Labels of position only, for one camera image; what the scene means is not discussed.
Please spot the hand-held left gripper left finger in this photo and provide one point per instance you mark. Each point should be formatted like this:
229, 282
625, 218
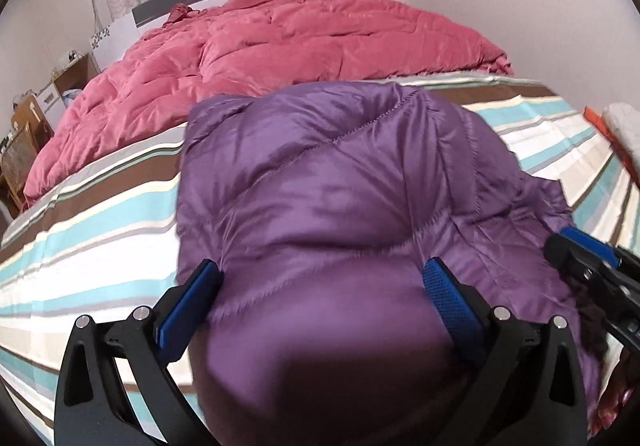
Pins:
182, 311

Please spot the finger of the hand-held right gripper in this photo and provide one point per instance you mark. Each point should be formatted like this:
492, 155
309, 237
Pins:
575, 258
592, 243

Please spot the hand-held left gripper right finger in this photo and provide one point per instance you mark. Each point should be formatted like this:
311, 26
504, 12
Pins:
452, 306

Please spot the purple down jacket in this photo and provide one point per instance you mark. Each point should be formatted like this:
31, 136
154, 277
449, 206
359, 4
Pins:
325, 186

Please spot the striped bed sheet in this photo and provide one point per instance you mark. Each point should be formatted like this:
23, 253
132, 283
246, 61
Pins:
100, 236

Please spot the white cloth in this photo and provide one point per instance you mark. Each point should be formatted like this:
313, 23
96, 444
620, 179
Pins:
625, 126

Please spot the orange box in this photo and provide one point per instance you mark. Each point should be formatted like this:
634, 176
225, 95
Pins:
595, 118

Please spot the wooden chair with woven back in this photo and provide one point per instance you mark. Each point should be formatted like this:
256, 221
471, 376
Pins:
20, 161

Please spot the white drawer cabinet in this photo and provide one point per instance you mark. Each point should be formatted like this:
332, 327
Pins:
50, 98

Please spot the wooden bedside cabinet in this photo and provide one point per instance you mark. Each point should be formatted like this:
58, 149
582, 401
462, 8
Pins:
77, 71

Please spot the red quilt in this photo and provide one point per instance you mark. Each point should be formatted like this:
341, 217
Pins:
300, 41

